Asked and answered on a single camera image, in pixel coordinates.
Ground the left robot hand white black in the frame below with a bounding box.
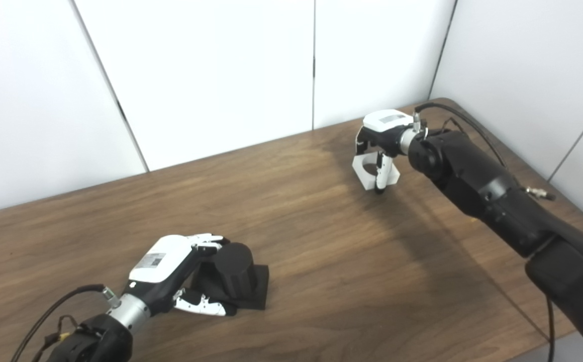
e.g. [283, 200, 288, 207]
[123, 233, 238, 317]

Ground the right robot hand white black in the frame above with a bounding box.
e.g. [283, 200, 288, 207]
[354, 109, 420, 195]

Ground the white square piece with hole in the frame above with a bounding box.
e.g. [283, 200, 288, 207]
[352, 151, 401, 191]

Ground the black peg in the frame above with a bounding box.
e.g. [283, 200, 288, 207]
[187, 242, 270, 311]

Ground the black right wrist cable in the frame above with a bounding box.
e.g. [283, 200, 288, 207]
[412, 102, 557, 362]

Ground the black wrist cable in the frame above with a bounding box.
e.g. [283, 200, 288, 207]
[10, 284, 121, 362]
[412, 102, 557, 362]

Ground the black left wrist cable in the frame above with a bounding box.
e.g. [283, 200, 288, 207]
[10, 284, 121, 362]

